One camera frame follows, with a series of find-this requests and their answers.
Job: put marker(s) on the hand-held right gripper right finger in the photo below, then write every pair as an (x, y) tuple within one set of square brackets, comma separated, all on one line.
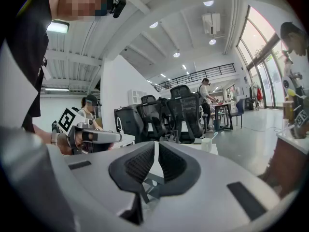
[(217, 178)]

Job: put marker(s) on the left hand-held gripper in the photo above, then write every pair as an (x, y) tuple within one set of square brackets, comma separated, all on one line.
[(72, 120)]

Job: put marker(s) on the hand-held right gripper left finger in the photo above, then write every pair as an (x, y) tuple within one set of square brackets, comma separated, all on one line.
[(96, 173)]

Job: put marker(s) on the person's left forearm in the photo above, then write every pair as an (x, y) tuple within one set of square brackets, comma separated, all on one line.
[(43, 134)]

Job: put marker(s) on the person's left hand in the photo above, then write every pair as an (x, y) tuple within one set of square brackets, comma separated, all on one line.
[(64, 144)]

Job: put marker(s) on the white curved faucet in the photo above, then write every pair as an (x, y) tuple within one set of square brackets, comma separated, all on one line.
[(117, 124)]

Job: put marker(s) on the teal waste bin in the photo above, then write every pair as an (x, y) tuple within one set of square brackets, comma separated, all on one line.
[(216, 125)]

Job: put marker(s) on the black dining table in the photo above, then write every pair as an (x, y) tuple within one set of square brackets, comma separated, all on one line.
[(223, 104)]

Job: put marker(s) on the blue chair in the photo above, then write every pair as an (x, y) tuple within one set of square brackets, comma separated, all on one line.
[(240, 105)]

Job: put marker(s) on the black balcony railing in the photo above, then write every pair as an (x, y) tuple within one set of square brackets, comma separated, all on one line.
[(193, 77)]

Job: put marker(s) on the round ceiling light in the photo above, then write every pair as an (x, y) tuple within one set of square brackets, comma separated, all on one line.
[(176, 54), (208, 3), (153, 24), (212, 41)]

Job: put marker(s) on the person's black shirt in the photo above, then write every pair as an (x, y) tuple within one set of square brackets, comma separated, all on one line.
[(29, 57)]

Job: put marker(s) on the rectangular ceiling lamp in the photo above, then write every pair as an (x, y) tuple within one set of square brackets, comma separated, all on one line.
[(58, 27)]

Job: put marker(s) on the person's head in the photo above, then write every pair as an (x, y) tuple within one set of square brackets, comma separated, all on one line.
[(77, 1)]

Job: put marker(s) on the white ceiling air conditioner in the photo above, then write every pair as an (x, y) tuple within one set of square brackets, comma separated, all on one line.
[(211, 23)]

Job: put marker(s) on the white wall shelf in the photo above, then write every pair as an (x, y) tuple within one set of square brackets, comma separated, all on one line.
[(136, 97)]

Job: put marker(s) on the black head-mounted camera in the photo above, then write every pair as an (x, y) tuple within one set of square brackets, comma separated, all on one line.
[(118, 6)]

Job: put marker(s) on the large glass window wall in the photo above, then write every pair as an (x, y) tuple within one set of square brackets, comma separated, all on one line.
[(258, 45)]

